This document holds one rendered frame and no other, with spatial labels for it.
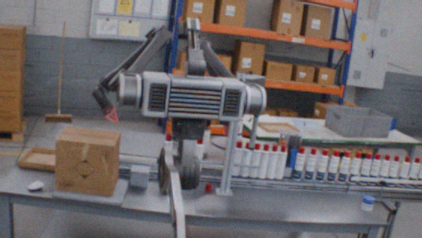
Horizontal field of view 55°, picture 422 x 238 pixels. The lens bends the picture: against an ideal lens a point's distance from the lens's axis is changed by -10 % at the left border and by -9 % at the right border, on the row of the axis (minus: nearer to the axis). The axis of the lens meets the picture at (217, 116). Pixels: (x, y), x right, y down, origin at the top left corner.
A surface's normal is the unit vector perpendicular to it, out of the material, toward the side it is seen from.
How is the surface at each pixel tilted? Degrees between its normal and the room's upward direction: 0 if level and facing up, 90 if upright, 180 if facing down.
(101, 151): 90
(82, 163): 90
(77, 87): 90
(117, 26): 90
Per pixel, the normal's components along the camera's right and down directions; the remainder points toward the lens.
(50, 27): 0.26, 0.26
